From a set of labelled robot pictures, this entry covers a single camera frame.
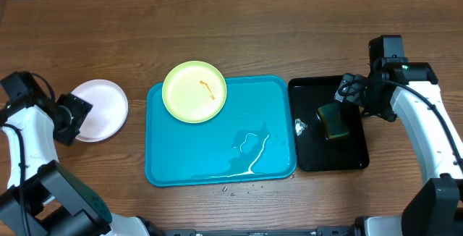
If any white plate with grey rim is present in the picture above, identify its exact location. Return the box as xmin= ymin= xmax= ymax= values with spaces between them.
xmin=76 ymin=114 xmax=127 ymax=143

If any black plastic tray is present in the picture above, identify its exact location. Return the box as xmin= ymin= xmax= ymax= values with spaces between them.
xmin=288 ymin=75 xmax=370 ymax=172

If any green and yellow sponge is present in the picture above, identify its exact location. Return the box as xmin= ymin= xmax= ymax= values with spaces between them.
xmin=317 ymin=103 xmax=349 ymax=140

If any white plate with red smear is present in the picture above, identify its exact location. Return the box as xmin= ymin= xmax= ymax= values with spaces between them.
xmin=70 ymin=79 xmax=129 ymax=143

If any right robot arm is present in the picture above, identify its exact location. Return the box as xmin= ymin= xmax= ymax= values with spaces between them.
xmin=335 ymin=63 xmax=462 ymax=235

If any yellow-green plate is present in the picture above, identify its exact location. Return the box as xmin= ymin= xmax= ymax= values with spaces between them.
xmin=162 ymin=61 xmax=227 ymax=124

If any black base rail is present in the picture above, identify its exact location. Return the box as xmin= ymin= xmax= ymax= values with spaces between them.
xmin=163 ymin=224 xmax=365 ymax=236

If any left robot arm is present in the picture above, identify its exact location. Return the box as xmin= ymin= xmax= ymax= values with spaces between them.
xmin=1 ymin=72 xmax=160 ymax=236

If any blue plastic tray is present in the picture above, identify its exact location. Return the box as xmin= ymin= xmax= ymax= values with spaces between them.
xmin=145 ymin=75 xmax=297 ymax=187

